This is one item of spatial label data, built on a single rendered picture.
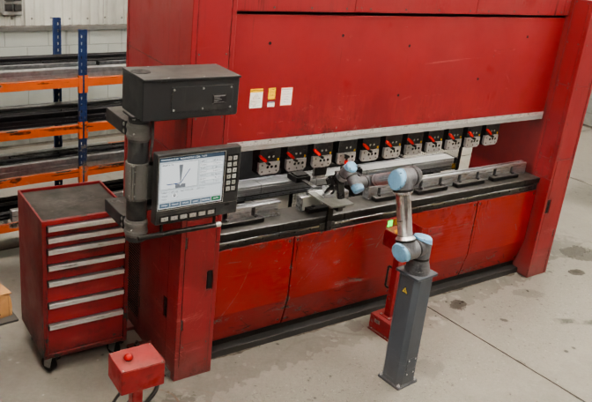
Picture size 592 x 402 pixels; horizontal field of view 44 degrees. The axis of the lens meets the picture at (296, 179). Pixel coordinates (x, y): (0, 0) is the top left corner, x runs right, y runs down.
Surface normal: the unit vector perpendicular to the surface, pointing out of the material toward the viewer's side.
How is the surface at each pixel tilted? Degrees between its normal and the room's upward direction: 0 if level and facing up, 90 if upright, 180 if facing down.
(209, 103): 90
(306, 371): 0
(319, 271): 90
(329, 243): 90
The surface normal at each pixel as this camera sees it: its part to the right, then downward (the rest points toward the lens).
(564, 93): -0.83, 0.11
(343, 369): 0.11, -0.93
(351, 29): 0.55, 0.35
